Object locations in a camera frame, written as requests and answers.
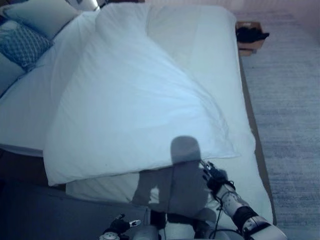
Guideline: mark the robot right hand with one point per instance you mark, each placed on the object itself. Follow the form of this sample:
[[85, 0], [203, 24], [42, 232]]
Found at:
[[215, 176]]

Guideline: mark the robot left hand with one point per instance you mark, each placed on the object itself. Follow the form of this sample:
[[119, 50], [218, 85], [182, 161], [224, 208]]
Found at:
[[118, 223]]

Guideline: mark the white duvet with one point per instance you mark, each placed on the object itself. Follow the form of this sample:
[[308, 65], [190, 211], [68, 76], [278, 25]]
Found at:
[[140, 100]]

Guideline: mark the robot left arm silver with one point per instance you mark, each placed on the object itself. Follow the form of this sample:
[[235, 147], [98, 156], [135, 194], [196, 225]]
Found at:
[[108, 236]]

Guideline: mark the robot torso silver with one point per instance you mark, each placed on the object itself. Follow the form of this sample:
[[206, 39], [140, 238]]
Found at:
[[175, 228]]

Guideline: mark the grey carpet rug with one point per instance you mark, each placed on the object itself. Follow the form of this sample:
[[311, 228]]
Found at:
[[290, 112]]

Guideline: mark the mattress with white sheet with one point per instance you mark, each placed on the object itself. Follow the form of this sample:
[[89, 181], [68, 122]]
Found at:
[[212, 45]]

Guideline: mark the cardboard box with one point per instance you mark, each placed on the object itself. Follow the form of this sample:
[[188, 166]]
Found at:
[[250, 46]]

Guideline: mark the black cloth item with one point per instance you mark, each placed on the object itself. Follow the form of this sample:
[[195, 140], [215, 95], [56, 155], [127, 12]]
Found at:
[[250, 34]]

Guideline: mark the plain white pillow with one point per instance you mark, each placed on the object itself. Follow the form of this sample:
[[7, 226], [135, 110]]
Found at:
[[8, 71], [40, 15]]

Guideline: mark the blue patterned cushion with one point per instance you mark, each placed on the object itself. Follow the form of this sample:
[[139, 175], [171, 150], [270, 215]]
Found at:
[[23, 43]]

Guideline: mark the silver white bedside object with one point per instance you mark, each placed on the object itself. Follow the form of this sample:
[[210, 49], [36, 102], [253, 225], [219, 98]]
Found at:
[[86, 3]]

